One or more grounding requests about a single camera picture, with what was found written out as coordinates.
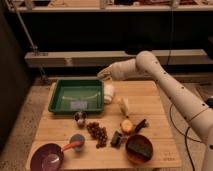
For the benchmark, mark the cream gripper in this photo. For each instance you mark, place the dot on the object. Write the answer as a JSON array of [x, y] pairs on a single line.
[[105, 74]]

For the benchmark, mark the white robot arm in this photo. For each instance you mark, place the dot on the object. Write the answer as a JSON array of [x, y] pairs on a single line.
[[196, 112]]

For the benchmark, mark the green plastic tray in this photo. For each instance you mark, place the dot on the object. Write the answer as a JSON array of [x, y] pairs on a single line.
[[77, 94]]

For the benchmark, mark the white rolled cloth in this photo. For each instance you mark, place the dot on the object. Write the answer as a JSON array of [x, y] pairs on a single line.
[[109, 91]]

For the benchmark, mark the white shelf beam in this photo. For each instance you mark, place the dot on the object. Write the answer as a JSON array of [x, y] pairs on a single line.
[[105, 58]]

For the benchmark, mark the yellow round fruit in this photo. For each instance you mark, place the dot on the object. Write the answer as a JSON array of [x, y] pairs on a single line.
[[126, 126]]

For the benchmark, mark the brown grape bunch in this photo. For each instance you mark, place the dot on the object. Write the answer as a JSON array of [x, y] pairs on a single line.
[[98, 133]]

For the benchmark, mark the dark spatula tool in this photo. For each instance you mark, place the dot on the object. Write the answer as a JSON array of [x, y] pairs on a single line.
[[139, 126]]

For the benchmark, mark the wooden table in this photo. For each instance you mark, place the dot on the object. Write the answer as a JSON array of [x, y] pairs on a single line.
[[145, 103]]

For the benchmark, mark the small dark green block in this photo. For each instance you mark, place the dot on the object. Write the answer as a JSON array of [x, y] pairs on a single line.
[[116, 139]]

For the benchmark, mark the grey metal pole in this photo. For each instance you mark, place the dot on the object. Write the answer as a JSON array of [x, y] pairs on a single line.
[[33, 46]]

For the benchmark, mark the dark green sponge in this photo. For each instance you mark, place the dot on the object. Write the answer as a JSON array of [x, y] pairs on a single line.
[[140, 148]]

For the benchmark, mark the brown bowl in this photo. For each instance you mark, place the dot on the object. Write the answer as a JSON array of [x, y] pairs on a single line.
[[133, 157]]

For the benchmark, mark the purple plastic bowl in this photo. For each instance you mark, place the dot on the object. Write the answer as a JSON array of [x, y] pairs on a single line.
[[48, 157]]

